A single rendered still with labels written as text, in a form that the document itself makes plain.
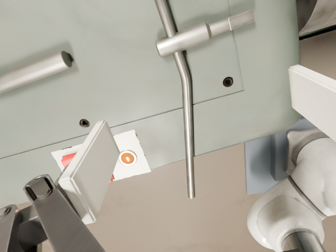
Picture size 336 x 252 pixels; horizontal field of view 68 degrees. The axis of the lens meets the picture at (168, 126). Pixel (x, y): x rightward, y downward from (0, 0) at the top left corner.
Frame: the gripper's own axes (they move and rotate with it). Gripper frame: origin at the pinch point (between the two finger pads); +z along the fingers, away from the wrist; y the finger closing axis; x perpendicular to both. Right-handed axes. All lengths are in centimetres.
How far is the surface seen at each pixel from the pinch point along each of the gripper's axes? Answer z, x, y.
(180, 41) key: 14.4, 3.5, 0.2
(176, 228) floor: 142, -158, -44
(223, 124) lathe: 16.7, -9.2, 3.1
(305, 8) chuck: 25.3, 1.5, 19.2
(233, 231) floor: 142, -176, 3
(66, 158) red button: 15.7, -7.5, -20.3
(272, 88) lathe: 16.7, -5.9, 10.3
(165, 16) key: 14.8, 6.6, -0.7
